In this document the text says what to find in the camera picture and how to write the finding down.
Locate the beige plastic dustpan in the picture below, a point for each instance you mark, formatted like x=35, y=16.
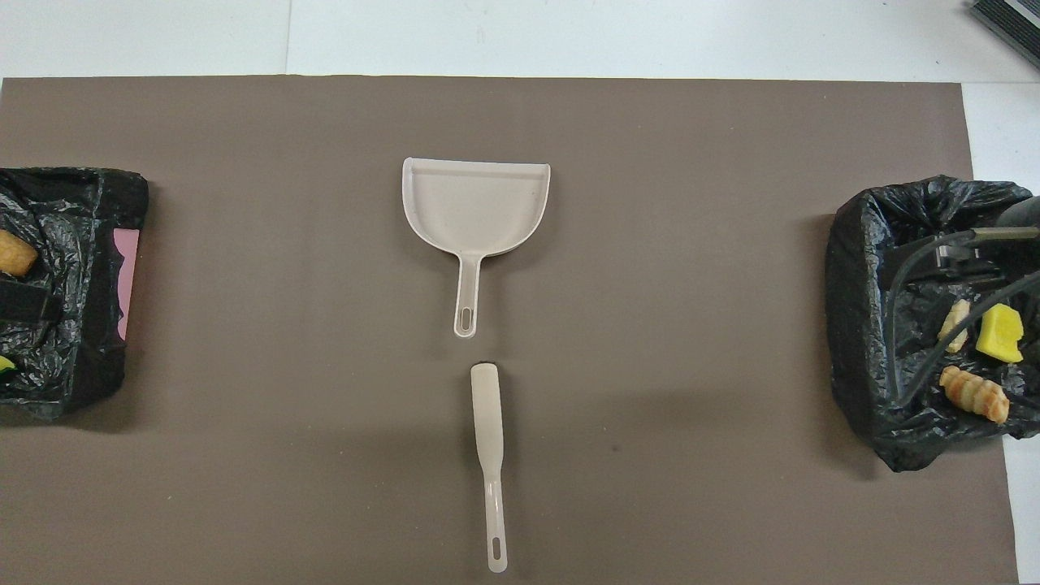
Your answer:
x=475, y=203

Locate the beige brush black bristles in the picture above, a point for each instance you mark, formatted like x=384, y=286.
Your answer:
x=487, y=422

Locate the black ribbed object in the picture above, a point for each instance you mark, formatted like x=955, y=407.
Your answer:
x=1011, y=24

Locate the yellow sponge block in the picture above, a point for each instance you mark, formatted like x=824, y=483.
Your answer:
x=999, y=333

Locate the brown bread roll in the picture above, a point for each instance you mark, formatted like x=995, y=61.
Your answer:
x=16, y=253

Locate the brown table mat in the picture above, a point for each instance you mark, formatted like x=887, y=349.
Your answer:
x=325, y=406

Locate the pale bread chunk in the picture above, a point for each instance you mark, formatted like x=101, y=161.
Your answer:
x=957, y=321

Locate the yellow wedge sponge piece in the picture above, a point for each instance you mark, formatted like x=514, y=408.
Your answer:
x=6, y=364

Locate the pink plastic bin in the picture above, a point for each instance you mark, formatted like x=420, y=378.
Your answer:
x=126, y=268

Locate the black plastic trash bag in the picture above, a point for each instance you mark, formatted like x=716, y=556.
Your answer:
x=81, y=341
x=861, y=325

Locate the orange striped pastry piece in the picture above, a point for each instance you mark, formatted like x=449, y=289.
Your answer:
x=975, y=395

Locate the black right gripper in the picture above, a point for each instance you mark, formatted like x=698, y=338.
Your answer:
x=963, y=253

